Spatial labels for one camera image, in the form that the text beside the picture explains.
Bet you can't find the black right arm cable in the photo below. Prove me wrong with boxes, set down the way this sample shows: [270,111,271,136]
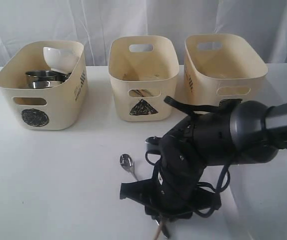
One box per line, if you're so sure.
[144,95,287,218]

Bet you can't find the steel mug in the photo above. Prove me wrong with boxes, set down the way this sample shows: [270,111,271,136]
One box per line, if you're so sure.
[25,70,58,83]
[56,72,71,82]

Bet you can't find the cream bin with triangle mark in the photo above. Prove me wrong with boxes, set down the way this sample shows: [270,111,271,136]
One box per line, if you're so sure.
[108,35,180,122]

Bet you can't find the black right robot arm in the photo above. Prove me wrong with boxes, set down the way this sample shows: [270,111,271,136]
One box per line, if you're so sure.
[119,96,287,221]

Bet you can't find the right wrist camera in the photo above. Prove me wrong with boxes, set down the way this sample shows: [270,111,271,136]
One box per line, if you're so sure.
[145,136,162,155]

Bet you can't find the white square plate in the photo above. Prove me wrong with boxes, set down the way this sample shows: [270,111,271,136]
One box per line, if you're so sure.
[223,150,287,240]

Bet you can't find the white backdrop curtain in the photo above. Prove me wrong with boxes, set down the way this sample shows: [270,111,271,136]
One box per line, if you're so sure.
[0,0,287,66]

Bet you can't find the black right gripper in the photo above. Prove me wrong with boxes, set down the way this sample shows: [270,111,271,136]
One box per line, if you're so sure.
[119,159,221,220]

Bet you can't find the cream bin with circle mark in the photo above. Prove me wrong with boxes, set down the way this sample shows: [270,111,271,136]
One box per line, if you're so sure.
[0,40,88,130]

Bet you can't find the white plastic bowl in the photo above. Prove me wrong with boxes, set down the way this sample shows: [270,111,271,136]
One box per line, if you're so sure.
[43,47,79,74]

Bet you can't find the cream bin with square mark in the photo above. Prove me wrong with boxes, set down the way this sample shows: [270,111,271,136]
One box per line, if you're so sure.
[184,33,268,106]

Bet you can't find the steel bowl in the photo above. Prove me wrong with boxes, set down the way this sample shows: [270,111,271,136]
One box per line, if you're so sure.
[30,80,63,90]

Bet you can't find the steel spoon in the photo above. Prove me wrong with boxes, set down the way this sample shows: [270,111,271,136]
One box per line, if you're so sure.
[119,153,171,240]

